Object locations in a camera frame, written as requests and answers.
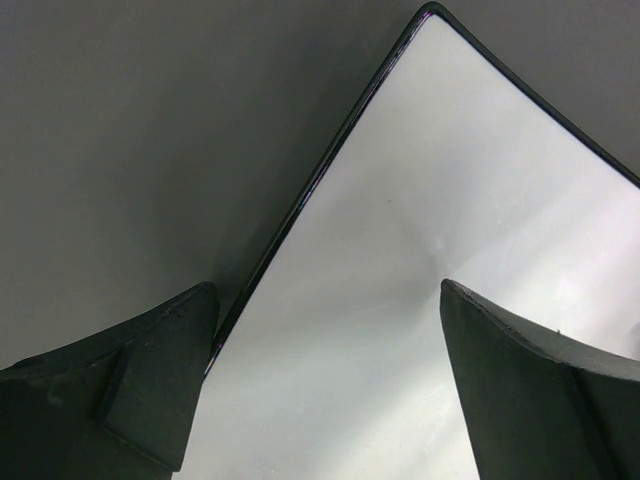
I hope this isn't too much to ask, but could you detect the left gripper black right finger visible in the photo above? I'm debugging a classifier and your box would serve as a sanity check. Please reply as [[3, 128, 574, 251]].
[[440, 279, 639, 479]]

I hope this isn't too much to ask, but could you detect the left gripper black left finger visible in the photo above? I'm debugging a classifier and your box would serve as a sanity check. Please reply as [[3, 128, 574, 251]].
[[1, 282, 219, 479]]

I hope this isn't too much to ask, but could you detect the white square plate black rim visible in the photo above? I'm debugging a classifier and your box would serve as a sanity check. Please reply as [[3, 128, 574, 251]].
[[180, 3, 639, 479]]

